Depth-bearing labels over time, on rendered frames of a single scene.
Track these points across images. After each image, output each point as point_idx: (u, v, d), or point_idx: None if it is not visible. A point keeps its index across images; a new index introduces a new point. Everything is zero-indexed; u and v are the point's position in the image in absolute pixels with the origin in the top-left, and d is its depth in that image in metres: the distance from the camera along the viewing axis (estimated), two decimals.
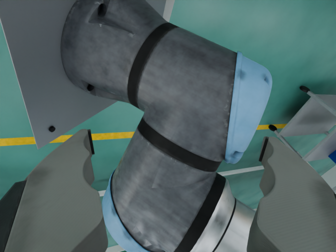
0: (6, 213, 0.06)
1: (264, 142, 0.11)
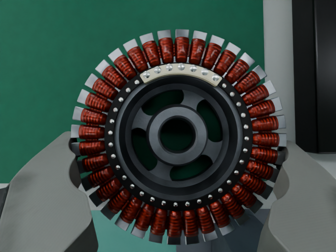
0: None
1: None
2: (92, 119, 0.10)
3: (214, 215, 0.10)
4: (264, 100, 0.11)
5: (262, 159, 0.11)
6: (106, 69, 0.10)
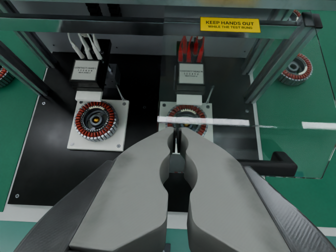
0: (94, 184, 0.08)
1: (178, 134, 0.12)
2: (78, 115, 0.53)
3: (99, 132, 0.52)
4: (112, 112, 0.54)
5: (113, 124, 0.54)
6: (82, 106, 0.54)
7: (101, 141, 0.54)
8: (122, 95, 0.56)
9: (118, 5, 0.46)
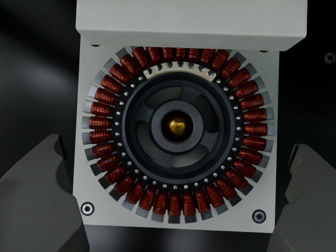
0: None
1: (294, 149, 0.11)
2: (101, 111, 0.11)
3: (210, 196, 0.11)
4: (254, 94, 0.12)
5: (253, 148, 0.12)
6: (113, 66, 0.11)
7: None
8: None
9: None
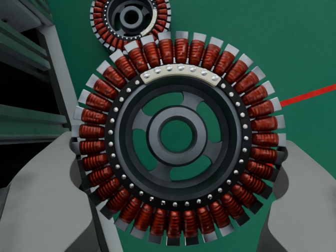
0: None
1: None
2: (93, 119, 0.10)
3: (214, 215, 0.10)
4: (263, 100, 0.11)
5: (262, 160, 0.11)
6: (107, 69, 0.10)
7: None
8: None
9: None
